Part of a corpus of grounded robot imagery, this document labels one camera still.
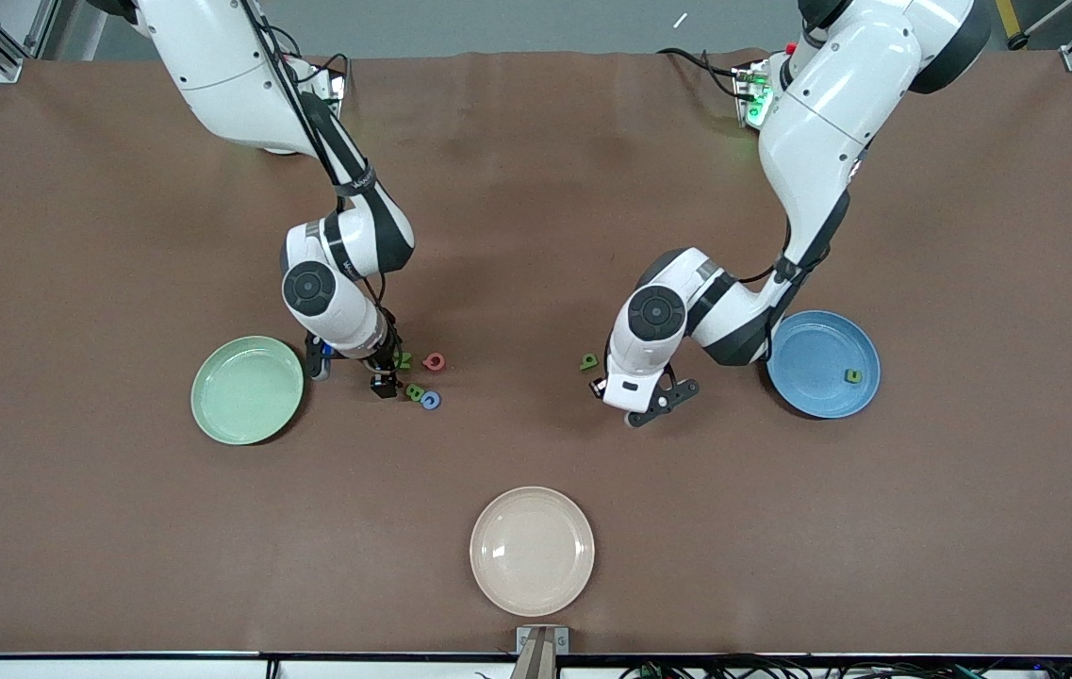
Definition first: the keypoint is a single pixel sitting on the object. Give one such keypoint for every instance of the black stand foot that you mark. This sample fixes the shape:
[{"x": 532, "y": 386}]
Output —
[{"x": 1018, "y": 41}]

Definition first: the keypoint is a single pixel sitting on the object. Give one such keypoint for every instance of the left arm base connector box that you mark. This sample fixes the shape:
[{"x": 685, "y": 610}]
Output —
[{"x": 752, "y": 104}]

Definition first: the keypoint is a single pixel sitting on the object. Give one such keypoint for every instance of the beige round plate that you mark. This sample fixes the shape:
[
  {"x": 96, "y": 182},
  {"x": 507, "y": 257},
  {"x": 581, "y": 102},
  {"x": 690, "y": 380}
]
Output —
[{"x": 532, "y": 552}]

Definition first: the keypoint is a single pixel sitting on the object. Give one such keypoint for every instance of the red round uppercase letter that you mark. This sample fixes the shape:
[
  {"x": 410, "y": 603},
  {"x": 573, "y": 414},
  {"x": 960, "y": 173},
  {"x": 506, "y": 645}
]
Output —
[{"x": 434, "y": 361}]

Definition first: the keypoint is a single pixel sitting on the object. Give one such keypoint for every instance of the blue round plate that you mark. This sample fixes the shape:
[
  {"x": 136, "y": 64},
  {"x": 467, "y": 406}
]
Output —
[{"x": 818, "y": 377}]

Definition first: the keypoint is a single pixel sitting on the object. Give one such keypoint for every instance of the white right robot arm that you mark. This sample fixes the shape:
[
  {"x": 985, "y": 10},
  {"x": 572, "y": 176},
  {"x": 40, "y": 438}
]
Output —
[{"x": 215, "y": 66}]

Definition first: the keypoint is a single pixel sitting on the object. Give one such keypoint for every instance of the yellow floor tape strip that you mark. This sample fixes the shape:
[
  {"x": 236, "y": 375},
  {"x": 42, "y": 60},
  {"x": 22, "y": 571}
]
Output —
[{"x": 1005, "y": 14}]

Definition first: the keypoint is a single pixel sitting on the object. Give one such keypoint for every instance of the brown table mat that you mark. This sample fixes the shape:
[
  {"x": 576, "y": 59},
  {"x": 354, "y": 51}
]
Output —
[{"x": 121, "y": 566}]

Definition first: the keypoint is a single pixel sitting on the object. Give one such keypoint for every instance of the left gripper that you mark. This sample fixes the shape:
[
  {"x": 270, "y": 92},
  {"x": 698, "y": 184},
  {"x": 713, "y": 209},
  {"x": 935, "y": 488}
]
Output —
[{"x": 595, "y": 388}]

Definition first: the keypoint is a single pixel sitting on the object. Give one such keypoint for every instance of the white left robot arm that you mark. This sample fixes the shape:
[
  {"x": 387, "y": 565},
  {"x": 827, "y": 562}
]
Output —
[{"x": 828, "y": 123}]

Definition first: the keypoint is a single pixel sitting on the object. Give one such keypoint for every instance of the blue uppercase letter O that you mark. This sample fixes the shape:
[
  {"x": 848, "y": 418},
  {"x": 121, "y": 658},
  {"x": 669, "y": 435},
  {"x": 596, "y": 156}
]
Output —
[{"x": 433, "y": 402}]

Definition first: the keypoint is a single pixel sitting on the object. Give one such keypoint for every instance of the green lowercase letter b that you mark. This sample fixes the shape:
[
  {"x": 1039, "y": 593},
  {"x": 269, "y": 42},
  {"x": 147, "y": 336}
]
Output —
[{"x": 589, "y": 361}]

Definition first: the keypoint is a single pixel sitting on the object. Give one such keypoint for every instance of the grey camera pole bracket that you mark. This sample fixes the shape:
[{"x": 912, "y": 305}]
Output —
[{"x": 542, "y": 651}]

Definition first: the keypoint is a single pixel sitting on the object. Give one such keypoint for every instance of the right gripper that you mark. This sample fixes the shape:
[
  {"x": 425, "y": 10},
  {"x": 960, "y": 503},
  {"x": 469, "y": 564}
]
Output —
[{"x": 385, "y": 362}]

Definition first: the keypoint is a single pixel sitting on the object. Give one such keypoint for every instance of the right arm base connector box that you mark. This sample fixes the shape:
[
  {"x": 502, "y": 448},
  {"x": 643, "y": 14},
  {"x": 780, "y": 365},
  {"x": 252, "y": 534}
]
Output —
[{"x": 336, "y": 90}]

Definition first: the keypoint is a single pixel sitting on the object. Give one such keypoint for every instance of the green round plate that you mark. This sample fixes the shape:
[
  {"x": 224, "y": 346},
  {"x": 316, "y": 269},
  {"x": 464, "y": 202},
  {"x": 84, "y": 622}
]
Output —
[{"x": 248, "y": 405}]

